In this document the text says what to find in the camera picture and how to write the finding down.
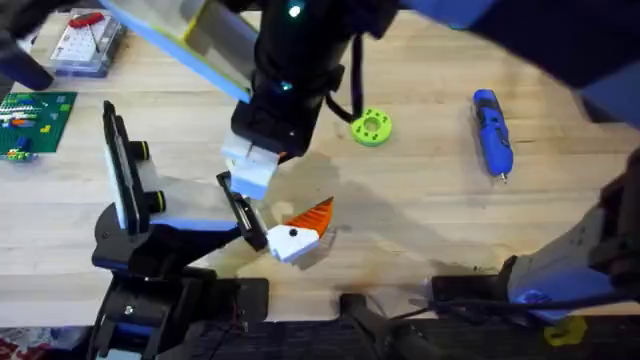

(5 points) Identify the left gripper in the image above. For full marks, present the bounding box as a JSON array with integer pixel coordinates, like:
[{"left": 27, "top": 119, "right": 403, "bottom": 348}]
[{"left": 92, "top": 149, "right": 336, "bottom": 280}]

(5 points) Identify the blue electric screwdriver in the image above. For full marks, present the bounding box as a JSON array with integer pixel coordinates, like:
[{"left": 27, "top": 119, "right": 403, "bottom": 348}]
[{"left": 469, "top": 88, "right": 516, "bottom": 184}]

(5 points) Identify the green disc with holes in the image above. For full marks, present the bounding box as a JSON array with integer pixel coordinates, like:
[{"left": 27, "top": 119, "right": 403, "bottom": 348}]
[{"left": 349, "top": 107, "right": 394, "bottom": 149}]

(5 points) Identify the left wrist upright plate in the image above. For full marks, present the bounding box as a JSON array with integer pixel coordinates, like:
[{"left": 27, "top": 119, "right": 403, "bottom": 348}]
[{"left": 101, "top": 99, "right": 167, "bottom": 236}]

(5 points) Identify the clear plastic parts box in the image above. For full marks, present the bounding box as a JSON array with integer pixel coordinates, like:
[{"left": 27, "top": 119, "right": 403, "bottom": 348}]
[{"left": 49, "top": 8, "right": 126, "bottom": 79}]

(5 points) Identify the green board with toy blocks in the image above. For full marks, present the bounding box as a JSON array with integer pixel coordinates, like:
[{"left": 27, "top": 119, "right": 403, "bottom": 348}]
[{"left": 0, "top": 90, "right": 79, "bottom": 162}]

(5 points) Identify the yellow plastic piece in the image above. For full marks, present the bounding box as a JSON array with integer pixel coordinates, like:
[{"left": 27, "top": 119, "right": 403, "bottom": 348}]
[{"left": 543, "top": 315, "right": 589, "bottom": 348}]

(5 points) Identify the black cable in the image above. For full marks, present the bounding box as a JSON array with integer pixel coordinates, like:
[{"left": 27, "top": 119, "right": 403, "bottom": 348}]
[{"left": 324, "top": 34, "right": 366, "bottom": 125}]

